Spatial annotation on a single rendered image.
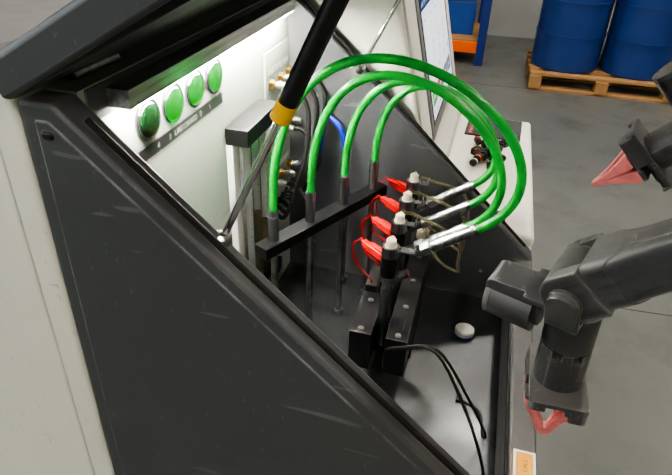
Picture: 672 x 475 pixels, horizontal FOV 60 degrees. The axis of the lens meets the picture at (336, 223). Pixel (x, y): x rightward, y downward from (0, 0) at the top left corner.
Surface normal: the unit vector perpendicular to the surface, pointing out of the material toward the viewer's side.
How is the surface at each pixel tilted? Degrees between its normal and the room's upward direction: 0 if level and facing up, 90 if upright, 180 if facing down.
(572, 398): 2
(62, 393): 90
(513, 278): 17
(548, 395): 2
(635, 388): 0
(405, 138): 90
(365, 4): 90
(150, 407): 90
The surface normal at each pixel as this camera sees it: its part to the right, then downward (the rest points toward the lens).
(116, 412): -0.26, 0.50
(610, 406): 0.04, -0.85
